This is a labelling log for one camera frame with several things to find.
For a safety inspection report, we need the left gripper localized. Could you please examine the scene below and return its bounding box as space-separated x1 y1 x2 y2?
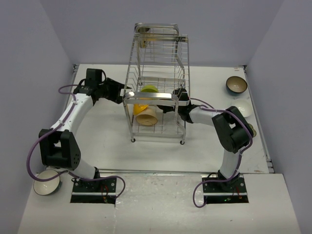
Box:
97 78 130 104

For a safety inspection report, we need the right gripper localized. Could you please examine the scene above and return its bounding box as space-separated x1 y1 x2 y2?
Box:
154 97 182 114

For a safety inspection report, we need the lime green bowl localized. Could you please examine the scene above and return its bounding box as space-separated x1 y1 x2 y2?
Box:
140 85 158 93

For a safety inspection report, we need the yellow orange bowl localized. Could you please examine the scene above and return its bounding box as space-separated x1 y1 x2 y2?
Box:
133 104 149 116

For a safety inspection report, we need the dark blue bowl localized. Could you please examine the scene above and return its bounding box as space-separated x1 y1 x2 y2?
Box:
226 76 248 94

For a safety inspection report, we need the beige scalloped bowl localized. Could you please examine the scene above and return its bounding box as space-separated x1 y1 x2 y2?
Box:
249 123 257 137

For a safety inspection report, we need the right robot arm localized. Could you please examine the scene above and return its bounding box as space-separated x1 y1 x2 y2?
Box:
158 88 254 192

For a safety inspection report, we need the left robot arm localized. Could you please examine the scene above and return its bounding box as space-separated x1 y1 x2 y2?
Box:
39 68 129 192

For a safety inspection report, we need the stainless steel dish rack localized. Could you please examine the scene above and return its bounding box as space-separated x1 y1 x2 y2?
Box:
122 23 191 145

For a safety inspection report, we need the steel perforated cutlery holder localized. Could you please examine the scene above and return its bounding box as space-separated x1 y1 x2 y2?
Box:
134 23 150 48

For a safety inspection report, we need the white bowl dark outside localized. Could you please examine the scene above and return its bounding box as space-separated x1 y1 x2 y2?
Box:
33 169 62 195

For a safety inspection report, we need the aluminium table rail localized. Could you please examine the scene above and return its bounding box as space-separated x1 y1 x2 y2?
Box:
46 158 221 178

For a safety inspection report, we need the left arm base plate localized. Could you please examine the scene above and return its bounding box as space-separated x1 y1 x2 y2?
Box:
70 178 117 205

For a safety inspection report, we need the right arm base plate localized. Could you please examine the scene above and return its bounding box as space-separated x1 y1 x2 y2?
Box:
202 175 249 204

